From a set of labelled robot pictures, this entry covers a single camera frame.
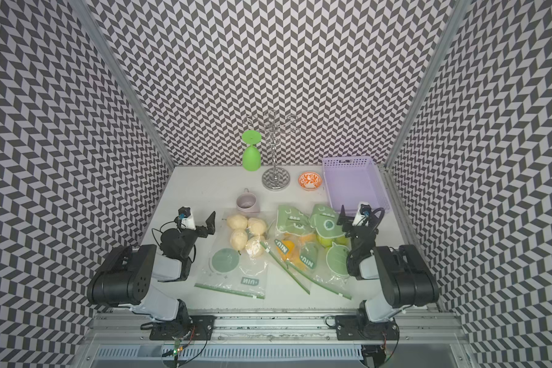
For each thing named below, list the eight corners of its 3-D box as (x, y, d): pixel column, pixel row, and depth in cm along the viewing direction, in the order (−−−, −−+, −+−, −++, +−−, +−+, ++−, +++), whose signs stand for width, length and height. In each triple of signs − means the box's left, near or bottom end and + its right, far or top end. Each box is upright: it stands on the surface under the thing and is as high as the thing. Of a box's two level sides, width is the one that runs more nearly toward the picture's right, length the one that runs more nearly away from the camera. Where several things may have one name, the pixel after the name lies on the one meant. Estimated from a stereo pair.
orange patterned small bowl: (298, 191, 111) (298, 184, 107) (297, 178, 116) (298, 172, 112) (321, 191, 111) (322, 184, 107) (320, 178, 116) (321, 172, 112)
